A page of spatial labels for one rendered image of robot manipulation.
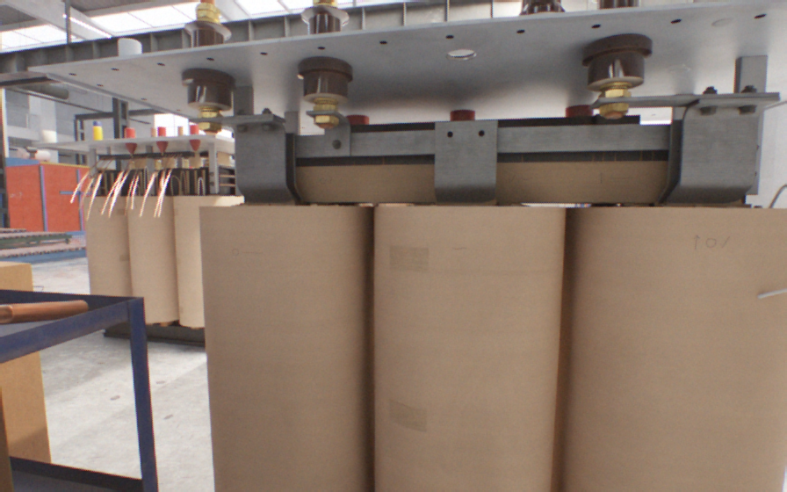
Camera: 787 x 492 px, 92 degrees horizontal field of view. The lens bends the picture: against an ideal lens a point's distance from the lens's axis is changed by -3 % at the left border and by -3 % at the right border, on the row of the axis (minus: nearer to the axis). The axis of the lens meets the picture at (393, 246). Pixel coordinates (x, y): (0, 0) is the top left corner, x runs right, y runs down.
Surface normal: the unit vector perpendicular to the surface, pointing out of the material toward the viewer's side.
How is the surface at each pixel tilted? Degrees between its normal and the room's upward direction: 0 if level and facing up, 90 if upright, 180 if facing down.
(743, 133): 90
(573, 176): 90
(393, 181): 90
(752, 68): 90
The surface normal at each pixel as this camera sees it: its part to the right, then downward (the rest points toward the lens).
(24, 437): 0.98, 0.02
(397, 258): -0.63, 0.07
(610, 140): -0.21, 0.10
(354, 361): 0.79, 0.06
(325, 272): 0.41, 0.09
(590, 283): -0.97, 0.02
